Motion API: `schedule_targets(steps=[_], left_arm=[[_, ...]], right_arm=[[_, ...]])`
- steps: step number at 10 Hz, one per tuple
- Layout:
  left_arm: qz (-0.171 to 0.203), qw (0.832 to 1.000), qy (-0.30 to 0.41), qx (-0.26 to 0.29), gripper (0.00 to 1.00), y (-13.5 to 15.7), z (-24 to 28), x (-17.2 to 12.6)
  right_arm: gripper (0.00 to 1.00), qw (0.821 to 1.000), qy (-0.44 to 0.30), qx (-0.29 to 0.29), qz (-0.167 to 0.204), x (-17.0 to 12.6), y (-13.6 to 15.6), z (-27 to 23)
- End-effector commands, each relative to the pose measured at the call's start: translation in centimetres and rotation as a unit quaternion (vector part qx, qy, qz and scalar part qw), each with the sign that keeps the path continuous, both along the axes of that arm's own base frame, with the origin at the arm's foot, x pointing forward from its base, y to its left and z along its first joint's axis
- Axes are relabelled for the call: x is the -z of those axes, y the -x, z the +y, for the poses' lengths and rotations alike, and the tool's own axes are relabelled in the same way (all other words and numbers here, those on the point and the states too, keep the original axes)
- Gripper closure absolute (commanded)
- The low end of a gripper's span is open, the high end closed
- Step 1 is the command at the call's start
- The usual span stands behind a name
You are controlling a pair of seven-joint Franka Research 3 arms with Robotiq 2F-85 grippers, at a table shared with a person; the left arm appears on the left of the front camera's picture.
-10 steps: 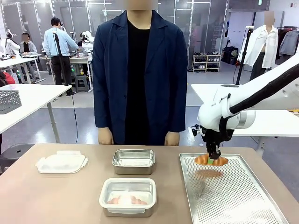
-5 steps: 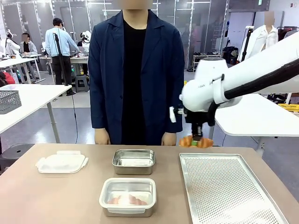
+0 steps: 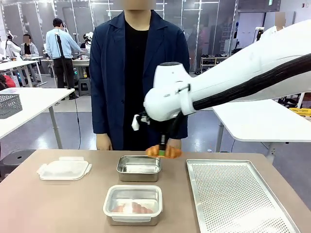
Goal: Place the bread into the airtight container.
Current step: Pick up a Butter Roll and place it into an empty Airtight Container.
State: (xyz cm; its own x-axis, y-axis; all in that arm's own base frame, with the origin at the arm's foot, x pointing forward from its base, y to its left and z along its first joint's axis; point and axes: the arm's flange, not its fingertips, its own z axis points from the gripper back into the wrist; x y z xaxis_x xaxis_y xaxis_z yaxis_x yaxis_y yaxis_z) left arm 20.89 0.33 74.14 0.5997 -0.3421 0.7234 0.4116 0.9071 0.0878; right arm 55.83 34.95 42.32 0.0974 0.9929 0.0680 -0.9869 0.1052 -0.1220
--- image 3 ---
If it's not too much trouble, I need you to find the white shoe rack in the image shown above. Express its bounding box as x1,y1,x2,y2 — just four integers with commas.
200,54,229,74

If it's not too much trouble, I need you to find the person's right hand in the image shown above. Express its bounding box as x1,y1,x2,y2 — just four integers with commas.
96,133,113,151

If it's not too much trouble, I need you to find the seated person in grey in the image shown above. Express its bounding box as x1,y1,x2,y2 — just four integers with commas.
19,33,40,57

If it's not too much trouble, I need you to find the grey step stool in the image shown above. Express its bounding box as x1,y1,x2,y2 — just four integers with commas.
78,79,91,97

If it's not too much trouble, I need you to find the black light stand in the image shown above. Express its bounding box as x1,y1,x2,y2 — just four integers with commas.
55,33,79,100

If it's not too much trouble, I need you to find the grey mesh basket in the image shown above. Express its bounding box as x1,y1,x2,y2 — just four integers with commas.
0,93,23,119

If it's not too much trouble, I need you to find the red bag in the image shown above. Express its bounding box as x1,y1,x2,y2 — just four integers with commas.
0,73,17,89

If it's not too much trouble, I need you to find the white side table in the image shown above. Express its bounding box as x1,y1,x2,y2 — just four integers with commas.
0,87,76,150

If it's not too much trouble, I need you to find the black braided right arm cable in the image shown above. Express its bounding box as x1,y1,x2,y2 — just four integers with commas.
192,54,311,111

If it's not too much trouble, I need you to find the white background desk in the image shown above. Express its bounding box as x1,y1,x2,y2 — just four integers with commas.
0,55,48,87

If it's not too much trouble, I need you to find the person's left navy-sleeved forearm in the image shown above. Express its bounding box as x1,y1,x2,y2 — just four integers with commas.
170,118,189,141

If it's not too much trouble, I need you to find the person in navy jacket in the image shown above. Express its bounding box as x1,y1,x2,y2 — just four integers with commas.
88,0,191,151

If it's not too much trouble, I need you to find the yellow plastic crate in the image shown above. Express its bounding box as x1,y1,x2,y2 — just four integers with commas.
288,107,311,119

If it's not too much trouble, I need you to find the perforated metal baking tray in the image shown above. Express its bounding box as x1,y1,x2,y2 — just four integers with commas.
186,159,301,233

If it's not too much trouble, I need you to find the person's left hand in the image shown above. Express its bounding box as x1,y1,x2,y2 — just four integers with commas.
168,138,183,149

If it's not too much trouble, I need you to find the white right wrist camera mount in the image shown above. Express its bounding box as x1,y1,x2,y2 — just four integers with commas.
131,114,141,132

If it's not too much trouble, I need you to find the black utility cart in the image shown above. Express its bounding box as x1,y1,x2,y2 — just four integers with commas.
276,93,302,108

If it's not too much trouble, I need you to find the steel rectangular container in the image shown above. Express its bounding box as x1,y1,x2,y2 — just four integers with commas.
116,155,162,183
104,185,163,227

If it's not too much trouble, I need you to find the clear plastic container lid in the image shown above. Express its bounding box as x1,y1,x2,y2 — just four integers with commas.
103,184,163,222
36,156,93,182

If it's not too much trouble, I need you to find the person's right navy-sleeved forearm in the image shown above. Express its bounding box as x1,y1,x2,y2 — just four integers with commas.
91,97,113,135

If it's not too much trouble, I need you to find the dark grey round stool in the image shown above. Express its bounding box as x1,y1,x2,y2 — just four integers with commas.
0,149,37,178

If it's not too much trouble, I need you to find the white table with legs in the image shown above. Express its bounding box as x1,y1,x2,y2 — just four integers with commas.
211,98,311,162

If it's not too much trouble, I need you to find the man in light blue shirt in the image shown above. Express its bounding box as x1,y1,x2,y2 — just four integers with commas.
45,18,82,89

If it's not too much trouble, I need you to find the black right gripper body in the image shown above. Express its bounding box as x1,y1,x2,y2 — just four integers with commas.
149,118,171,141

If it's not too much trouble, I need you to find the white background humanoid robot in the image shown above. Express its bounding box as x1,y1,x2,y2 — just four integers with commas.
4,30,21,58

